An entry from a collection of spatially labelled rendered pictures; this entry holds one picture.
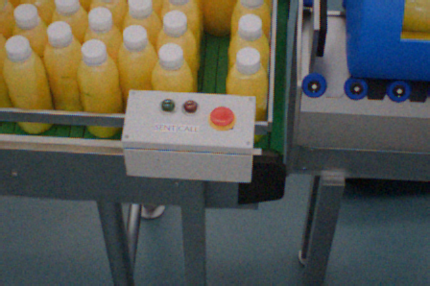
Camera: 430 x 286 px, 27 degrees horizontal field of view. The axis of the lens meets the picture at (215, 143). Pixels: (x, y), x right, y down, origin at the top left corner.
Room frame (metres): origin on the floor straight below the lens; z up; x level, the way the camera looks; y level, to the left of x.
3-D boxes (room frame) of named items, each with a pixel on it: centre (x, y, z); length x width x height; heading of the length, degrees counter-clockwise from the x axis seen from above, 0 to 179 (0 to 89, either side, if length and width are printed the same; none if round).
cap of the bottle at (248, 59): (0.96, -0.05, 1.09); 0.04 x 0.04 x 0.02
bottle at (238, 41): (1.03, -0.06, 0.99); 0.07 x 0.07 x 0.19
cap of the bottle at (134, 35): (1.01, 0.13, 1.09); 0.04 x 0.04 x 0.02
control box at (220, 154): (0.84, 0.04, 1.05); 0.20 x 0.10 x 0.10; 86
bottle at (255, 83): (0.96, -0.05, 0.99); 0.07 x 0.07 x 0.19
